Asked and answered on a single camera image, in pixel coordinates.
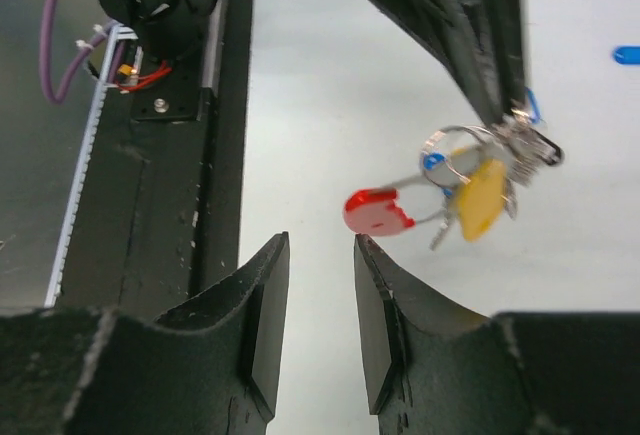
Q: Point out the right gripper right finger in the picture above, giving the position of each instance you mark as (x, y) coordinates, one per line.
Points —
(432, 366)

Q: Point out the blue frame tag key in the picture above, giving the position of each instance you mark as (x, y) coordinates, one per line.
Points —
(534, 110)

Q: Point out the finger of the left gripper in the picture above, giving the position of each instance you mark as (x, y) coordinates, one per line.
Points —
(506, 33)
(454, 32)

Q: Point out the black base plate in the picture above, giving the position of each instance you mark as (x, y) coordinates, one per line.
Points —
(159, 212)

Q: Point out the red handled keyring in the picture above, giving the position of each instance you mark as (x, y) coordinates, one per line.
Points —
(447, 159)

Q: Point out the yellow tag key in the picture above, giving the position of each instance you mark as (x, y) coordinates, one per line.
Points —
(477, 203)

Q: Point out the solid blue tag key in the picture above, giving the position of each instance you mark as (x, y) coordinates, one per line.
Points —
(627, 55)

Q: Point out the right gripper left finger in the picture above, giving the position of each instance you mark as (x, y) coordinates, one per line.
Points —
(210, 365)

